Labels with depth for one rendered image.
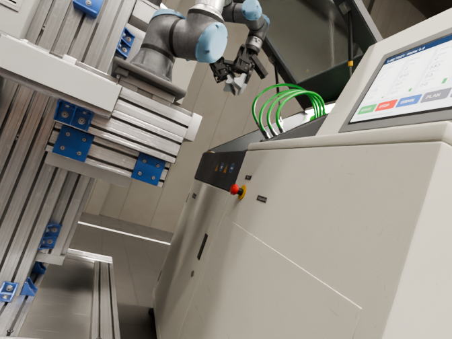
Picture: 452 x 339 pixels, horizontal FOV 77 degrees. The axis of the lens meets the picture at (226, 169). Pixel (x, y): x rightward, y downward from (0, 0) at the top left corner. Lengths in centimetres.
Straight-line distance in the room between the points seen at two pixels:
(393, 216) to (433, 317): 14
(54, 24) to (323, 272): 106
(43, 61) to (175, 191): 318
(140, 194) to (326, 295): 338
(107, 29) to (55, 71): 40
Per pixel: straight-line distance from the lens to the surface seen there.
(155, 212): 385
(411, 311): 48
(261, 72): 136
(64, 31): 117
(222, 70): 160
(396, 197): 48
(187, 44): 94
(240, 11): 134
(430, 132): 49
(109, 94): 80
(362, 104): 109
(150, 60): 96
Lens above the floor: 79
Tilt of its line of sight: 4 degrees up
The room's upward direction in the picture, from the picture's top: 19 degrees clockwise
